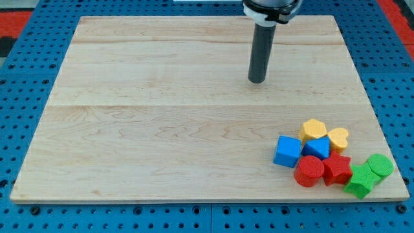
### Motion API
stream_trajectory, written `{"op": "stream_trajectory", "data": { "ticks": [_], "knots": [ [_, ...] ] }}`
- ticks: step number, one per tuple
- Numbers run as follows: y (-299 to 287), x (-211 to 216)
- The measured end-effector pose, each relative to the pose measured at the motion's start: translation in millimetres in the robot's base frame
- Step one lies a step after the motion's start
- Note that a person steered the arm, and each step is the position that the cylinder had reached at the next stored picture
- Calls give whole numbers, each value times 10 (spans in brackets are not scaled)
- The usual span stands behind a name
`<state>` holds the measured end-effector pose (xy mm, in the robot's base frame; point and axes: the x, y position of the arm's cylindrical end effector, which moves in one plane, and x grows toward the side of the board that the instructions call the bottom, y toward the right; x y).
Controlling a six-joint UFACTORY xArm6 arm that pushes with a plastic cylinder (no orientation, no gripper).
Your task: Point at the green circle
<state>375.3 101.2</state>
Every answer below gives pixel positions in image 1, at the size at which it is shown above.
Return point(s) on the wooden board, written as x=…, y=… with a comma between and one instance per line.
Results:
x=160, y=110

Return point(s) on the blue cube block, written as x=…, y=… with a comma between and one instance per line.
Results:
x=287, y=151

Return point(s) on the dark grey cylindrical pointer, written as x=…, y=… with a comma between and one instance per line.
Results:
x=260, y=53

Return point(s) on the yellow hexagon block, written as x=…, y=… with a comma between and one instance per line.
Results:
x=312, y=129

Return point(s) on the red cylinder block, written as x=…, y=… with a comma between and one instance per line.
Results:
x=309, y=171

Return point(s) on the blue triangle block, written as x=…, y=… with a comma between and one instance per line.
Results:
x=319, y=148

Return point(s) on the yellow heart block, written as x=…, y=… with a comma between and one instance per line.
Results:
x=338, y=139

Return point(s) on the red star block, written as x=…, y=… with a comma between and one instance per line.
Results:
x=337, y=169

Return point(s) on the green star block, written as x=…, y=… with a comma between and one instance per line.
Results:
x=362, y=181

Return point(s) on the green cylinder block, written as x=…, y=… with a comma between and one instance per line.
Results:
x=381, y=165

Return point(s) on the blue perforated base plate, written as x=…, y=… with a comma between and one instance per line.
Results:
x=28, y=74

